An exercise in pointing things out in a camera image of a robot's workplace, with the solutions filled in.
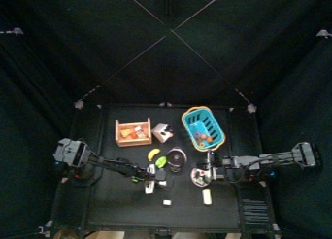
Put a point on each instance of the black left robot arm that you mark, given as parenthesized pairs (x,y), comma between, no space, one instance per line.
(108,163)

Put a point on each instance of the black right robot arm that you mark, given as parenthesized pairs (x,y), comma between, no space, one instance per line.
(268,159)

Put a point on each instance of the white sushi piece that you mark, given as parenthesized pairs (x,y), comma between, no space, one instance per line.
(166,202)

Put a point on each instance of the orange toy food piece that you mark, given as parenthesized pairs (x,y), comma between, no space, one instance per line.
(133,135)

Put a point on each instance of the wooden toolbox crate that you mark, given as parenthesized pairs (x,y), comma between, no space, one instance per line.
(132,133)

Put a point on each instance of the white red toy food piece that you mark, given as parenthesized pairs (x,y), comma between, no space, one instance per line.
(138,130)

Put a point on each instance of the yellow toy food piece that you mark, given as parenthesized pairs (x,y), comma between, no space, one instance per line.
(125,132)

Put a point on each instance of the white toy plate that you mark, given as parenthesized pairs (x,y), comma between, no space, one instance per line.
(198,178)

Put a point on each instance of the green toy lime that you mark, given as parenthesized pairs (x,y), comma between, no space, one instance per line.
(160,162)

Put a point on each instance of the yellow toy banana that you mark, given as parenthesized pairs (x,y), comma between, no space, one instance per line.
(152,154)

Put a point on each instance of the orange toy food ball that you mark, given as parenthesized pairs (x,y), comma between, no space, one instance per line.
(209,139)

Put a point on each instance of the brown toy food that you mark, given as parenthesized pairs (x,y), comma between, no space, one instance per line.
(202,137)

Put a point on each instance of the cream toy stick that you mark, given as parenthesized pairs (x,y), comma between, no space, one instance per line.
(206,196)

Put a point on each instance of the black round toy pot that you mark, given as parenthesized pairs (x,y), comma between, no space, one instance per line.
(176,158)

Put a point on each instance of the purple toy food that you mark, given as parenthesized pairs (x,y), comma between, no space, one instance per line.
(197,134)

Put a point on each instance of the blue basket orange rim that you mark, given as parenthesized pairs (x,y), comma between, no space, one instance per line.
(202,121)

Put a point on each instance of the small wooden cube box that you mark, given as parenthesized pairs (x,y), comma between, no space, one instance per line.
(161,132)

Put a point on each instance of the black backdrop cloth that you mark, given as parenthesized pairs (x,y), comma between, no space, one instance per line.
(165,48)

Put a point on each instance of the grey frame corner bracket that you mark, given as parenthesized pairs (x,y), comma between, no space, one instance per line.
(322,33)
(16,31)
(78,104)
(250,108)

